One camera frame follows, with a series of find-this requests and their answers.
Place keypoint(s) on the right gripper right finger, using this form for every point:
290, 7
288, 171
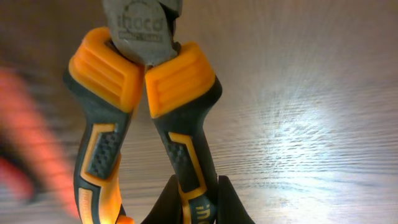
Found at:
230, 208

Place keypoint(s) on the orange drill bit holder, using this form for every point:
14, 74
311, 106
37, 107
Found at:
37, 145

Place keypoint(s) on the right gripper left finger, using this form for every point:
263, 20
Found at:
168, 207

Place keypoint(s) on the orange-black long-nose pliers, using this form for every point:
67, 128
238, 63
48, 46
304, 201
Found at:
135, 56

